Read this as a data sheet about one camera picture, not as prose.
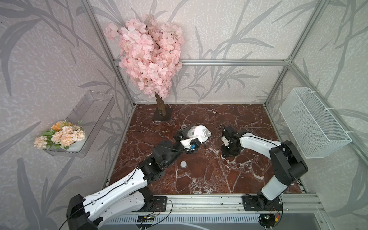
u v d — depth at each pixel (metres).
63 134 0.49
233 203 0.75
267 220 0.74
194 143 0.52
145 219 0.71
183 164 0.87
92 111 0.74
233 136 0.69
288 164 0.46
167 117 1.12
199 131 0.57
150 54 0.77
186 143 0.56
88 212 0.39
